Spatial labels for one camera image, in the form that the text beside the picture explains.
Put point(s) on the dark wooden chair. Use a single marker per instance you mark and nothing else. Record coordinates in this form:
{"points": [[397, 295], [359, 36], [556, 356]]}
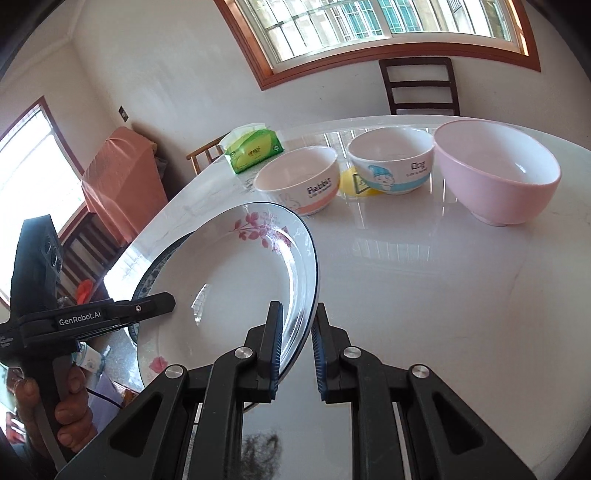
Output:
{"points": [[420, 83]]}

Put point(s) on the white bowl with blue stripe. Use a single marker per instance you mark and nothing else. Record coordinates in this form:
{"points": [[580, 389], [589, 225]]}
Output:
{"points": [[392, 161]]}

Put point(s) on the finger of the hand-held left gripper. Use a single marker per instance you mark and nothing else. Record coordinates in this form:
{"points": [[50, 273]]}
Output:
{"points": [[147, 307]]}

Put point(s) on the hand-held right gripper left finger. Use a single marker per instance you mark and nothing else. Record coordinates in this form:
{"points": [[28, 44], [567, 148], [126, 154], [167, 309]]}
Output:
{"points": [[277, 344]]}

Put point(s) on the pink bowl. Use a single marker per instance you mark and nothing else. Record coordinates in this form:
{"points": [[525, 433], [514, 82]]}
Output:
{"points": [[498, 175]]}

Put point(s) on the dark blue patterned plate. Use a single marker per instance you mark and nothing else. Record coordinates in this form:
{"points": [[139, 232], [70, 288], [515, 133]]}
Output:
{"points": [[147, 281]]}

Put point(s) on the light wooden chair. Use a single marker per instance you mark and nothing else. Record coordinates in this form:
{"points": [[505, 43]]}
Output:
{"points": [[203, 154]]}

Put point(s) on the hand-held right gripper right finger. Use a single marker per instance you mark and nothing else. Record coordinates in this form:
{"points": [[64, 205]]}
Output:
{"points": [[317, 344]]}

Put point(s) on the dark wooden furniture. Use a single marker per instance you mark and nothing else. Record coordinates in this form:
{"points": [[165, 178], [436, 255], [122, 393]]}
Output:
{"points": [[87, 249]]}

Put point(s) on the bright doorway with brown frame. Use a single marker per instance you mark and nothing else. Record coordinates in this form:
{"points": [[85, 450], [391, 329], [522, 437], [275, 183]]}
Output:
{"points": [[32, 175]]}

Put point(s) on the wall switch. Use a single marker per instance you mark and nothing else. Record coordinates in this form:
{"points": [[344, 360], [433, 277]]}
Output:
{"points": [[123, 114]]}

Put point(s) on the white bowl with orange stripe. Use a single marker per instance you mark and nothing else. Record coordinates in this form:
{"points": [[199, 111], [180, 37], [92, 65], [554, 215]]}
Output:
{"points": [[300, 180]]}

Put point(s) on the yellow round warning sticker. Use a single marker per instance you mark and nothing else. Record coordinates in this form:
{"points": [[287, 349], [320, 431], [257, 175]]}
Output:
{"points": [[347, 182]]}

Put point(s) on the person's left hand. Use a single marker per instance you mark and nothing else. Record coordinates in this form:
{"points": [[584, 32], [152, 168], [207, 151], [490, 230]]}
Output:
{"points": [[74, 415]]}

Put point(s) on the brown framed window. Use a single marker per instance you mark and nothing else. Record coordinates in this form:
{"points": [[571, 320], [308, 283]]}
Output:
{"points": [[383, 27]]}

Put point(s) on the green tissue pack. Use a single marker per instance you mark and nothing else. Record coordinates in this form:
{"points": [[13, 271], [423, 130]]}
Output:
{"points": [[254, 152]]}

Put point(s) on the white plate with rose print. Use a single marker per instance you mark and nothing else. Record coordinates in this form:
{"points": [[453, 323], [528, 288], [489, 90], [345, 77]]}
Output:
{"points": [[221, 295]]}

